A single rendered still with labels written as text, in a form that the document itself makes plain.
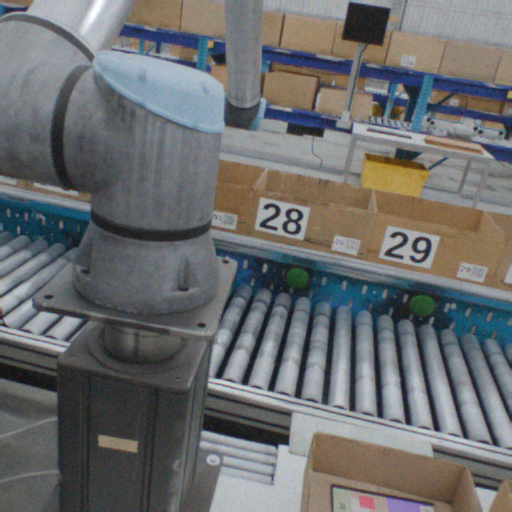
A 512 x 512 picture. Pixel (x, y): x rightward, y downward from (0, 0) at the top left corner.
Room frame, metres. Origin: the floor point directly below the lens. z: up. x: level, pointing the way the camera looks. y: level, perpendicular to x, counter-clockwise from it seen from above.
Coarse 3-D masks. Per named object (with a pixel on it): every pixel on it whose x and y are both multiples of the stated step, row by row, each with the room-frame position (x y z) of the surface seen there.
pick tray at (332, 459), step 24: (312, 456) 0.66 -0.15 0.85; (336, 456) 0.72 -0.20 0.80; (360, 456) 0.71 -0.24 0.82; (384, 456) 0.71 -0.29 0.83; (408, 456) 0.71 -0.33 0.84; (312, 480) 0.70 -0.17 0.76; (336, 480) 0.70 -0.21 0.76; (360, 480) 0.71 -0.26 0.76; (384, 480) 0.71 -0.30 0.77; (408, 480) 0.70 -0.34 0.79; (432, 480) 0.70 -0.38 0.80; (456, 480) 0.70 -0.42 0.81; (312, 504) 0.64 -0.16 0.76; (456, 504) 0.68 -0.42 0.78; (480, 504) 0.62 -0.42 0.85
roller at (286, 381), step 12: (300, 300) 1.41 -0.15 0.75; (300, 312) 1.33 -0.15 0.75; (300, 324) 1.26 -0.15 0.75; (288, 336) 1.21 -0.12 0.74; (300, 336) 1.20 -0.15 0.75; (288, 348) 1.13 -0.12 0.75; (300, 348) 1.15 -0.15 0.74; (288, 360) 1.08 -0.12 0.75; (300, 360) 1.11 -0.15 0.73; (288, 372) 1.02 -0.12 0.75; (276, 384) 0.99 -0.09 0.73; (288, 384) 0.98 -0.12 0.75
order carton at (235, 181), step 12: (228, 168) 1.83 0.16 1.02; (240, 168) 1.83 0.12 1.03; (252, 168) 1.82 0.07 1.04; (264, 168) 1.81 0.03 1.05; (216, 180) 1.84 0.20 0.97; (228, 180) 1.83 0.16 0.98; (240, 180) 1.82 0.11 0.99; (252, 180) 1.82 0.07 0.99; (216, 192) 1.54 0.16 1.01; (228, 192) 1.54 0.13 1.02; (240, 192) 1.53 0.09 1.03; (216, 204) 1.54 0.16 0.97; (228, 204) 1.54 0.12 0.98; (240, 204) 1.53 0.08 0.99; (240, 216) 1.53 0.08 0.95; (216, 228) 1.54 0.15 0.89; (228, 228) 1.54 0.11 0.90; (240, 228) 1.53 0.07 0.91
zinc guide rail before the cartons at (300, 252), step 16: (0, 192) 1.57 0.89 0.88; (16, 192) 1.58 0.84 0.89; (32, 192) 1.60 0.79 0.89; (80, 208) 1.54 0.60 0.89; (224, 240) 1.48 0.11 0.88; (240, 240) 1.48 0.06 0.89; (256, 240) 1.50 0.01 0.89; (304, 256) 1.45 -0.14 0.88; (320, 256) 1.45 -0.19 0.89; (336, 256) 1.47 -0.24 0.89; (384, 272) 1.42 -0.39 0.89; (400, 272) 1.43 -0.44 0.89; (416, 272) 1.45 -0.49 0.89; (464, 288) 1.39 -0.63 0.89; (480, 288) 1.41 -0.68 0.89
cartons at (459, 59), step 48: (0, 0) 6.50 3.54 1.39; (144, 0) 6.28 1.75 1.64; (192, 0) 6.21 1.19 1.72; (288, 48) 6.08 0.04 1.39; (336, 48) 6.01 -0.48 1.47; (384, 48) 5.95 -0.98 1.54; (432, 48) 5.89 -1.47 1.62; (480, 48) 5.84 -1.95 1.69; (288, 96) 5.82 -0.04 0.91; (336, 96) 5.76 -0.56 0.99
